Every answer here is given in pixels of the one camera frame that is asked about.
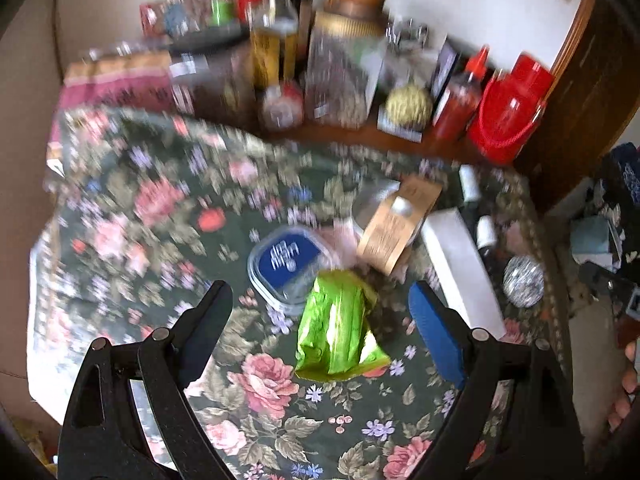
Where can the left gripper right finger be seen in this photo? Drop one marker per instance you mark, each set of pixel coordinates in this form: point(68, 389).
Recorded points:
point(540, 437)

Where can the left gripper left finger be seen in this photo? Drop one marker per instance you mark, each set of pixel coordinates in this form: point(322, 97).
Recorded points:
point(102, 436)

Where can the foil ball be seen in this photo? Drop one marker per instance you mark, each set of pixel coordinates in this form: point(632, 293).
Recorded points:
point(523, 281)

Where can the dark bottle white label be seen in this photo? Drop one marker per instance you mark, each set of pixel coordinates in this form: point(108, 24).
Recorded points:
point(487, 243)

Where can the green snack wrapper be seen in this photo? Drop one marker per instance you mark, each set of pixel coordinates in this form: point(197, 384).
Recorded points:
point(334, 339)

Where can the right hand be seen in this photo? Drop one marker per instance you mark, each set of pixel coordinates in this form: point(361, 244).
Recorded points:
point(630, 384)

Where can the floral tablecloth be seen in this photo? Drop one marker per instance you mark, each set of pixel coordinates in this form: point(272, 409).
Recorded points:
point(151, 209)

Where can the clothes pile on rack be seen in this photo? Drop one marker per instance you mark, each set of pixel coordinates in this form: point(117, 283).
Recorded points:
point(606, 231)

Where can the blue lid plastic container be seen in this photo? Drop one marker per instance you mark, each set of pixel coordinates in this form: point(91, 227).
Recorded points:
point(283, 266)

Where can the white long box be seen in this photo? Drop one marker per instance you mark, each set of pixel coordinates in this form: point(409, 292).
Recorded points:
point(462, 276)

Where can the brown cardboard box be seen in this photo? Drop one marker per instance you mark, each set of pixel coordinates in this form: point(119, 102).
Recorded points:
point(396, 223)

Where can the round metal tin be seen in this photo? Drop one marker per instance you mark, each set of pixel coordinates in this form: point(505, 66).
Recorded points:
point(367, 201)

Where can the red sauce bottle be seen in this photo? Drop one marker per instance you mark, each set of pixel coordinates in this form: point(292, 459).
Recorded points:
point(461, 98)

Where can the maroon patterned cloth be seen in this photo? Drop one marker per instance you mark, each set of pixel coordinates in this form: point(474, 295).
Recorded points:
point(140, 80)

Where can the red thermos jug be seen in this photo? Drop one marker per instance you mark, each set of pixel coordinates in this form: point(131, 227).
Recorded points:
point(510, 110)

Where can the small red-white jar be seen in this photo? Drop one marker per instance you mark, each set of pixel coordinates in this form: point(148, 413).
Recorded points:
point(282, 107)

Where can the dark wooden door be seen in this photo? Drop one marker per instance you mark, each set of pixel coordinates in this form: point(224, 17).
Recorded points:
point(594, 97)

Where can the oil glass bottle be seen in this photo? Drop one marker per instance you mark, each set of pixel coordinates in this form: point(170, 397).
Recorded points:
point(273, 38)

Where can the clear jar gold lid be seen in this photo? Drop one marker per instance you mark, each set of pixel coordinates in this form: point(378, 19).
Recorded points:
point(345, 59)

